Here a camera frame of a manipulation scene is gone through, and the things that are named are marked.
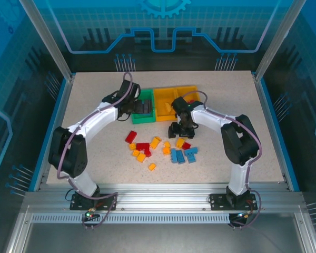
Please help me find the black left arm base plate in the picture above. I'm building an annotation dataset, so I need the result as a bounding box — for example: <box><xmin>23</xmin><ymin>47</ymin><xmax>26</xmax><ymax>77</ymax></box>
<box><xmin>70</xmin><ymin>193</ymin><xmax>119</xmax><ymax>211</ymax></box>

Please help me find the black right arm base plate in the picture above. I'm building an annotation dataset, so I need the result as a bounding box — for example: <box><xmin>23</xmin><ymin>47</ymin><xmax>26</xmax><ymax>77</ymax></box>
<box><xmin>209</xmin><ymin>192</ymin><xmax>256</xmax><ymax>211</ymax></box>

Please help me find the green plastic bin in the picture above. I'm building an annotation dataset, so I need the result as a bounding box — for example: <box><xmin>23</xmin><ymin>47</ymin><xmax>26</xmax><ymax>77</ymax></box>
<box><xmin>131</xmin><ymin>89</ymin><xmax>157</xmax><ymax>125</ymax></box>

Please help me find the aluminium mounting rail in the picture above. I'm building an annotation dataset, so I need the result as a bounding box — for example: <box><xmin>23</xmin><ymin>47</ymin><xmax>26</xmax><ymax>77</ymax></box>
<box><xmin>23</xmin><ymin>182</ymin><xmax>308</xmax><ymax>215</ymax></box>

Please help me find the slotted grey cable duct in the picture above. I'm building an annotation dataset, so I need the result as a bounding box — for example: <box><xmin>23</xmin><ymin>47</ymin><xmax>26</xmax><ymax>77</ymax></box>
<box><xmin>31</xmin><ymin>213</ymin><xmax>232</xmax><ymax>222</ymax></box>

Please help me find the long red lego brick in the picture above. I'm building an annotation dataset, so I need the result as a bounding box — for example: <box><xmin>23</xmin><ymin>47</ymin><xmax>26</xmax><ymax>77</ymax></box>
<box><xmin>125</xmin><ymin>130</ymin><xmax>137</xmax><ymax>144</ymax></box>

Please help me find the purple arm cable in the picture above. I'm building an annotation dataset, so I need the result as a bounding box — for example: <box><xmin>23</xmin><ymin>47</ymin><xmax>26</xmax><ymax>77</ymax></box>
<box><xmin>56</xmin><ymin>71</ymin><xmax>135</xmax><ymax>230</ymax></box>
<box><xmin>181</xmin><ymin>91</ymin><xmax>263</xmax><ymax>230</ymax></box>

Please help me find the L-shaped red lego piece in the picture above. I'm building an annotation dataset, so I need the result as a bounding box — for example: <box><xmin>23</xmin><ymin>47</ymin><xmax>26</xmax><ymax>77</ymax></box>
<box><xmin>136</xmin><ymin>142</ymin><xmax>152</xmax><ymax>158</ymax></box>

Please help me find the aluminium frame post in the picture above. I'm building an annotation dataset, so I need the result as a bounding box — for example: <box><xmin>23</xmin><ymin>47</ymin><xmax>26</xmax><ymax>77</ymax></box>
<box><xmin>18</xmin><ymin>0</ymin><xmax>76</xmax><ymax>81</ymax></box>
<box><xmin>253</xmin><ymin>0</ymin><xmax>299</xmax><ymax>82</ymax></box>

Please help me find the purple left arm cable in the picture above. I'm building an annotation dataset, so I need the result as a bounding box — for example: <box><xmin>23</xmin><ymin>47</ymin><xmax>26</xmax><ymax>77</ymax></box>
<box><xmin>56</xmin><ymin>71</ymin><xmax>135</xmax><ymax>230</ymax></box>

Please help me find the blue table side rail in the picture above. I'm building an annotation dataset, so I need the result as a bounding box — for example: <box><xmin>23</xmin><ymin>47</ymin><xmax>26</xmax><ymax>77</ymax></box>
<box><xmin>254</xmin><ymin>75</ymin><xmax>301</xmax><ymax>192</ymax></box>
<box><xmin>32</xmin><ymin>75</ymin><xmax>76</xmax><ymax>192</ymax></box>

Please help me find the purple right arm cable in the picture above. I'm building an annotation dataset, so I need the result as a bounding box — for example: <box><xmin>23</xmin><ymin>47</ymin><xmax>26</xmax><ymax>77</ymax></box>
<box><xmin>181</xmin><ymin>91</ymin><xmax>263</xmax><ymax>230</ymax></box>

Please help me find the T-shaped blue lego piece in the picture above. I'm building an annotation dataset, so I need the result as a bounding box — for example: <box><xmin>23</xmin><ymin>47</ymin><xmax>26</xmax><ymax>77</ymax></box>
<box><xmin>184</xmin><ymin>147</ymin><xmax>200</xmax><ymax>164</ymax></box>

